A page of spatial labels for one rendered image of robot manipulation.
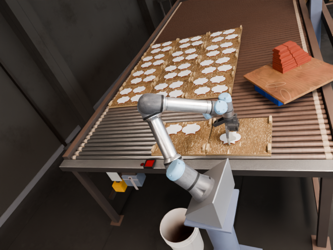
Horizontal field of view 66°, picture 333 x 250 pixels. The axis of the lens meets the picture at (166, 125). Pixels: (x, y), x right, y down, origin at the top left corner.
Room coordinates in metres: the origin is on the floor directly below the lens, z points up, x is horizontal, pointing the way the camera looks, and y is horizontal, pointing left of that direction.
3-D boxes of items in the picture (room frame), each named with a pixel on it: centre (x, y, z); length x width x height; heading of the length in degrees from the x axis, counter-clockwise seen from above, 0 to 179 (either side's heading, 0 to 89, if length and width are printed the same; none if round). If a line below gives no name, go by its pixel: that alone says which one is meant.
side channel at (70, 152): (3.57, -0.11, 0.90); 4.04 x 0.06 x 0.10; 150
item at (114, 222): (1.75, 0.86, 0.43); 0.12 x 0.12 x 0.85; 60
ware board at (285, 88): (1.56, -1.01, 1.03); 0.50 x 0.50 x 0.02; 5
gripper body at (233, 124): (1.26, -0.39, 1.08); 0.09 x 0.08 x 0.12; 58
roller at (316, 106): (1.73, -0.20, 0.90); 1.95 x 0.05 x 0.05; 60
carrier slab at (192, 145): (1.48, -0.08, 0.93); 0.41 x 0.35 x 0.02; 59
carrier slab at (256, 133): (1.27, -0.44, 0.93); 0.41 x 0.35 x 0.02; 58
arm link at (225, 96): (1.26, -0.38, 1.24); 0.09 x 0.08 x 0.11; 99
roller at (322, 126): (1.56, -0.10, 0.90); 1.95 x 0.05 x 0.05; 60
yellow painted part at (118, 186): (1.55, 0.55, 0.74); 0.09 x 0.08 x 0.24; 60
